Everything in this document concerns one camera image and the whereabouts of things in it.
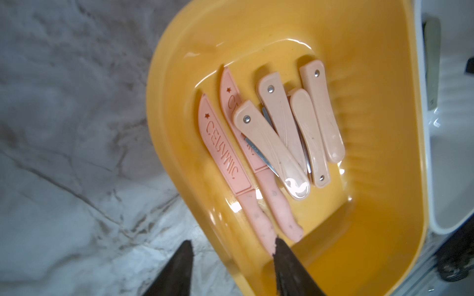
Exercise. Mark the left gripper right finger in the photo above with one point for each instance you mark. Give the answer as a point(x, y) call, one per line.
point(292, 279)

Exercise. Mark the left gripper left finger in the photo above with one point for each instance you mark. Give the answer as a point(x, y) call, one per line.
point(175, 277)

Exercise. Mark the yellow plastic bin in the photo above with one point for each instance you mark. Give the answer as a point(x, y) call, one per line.
point(364, 231)

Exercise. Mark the pink folding knife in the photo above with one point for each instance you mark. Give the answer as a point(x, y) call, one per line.
point(305, 116)
point(273, 96)
point(257, 130)
point(314, 81)

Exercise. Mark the long pink sheathed knife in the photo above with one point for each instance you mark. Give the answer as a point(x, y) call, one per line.
point(235, 175)

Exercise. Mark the white plastic bin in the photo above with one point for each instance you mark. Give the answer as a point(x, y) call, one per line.
point(448, 130)

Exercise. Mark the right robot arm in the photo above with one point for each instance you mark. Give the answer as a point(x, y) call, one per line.
point(455, 258)

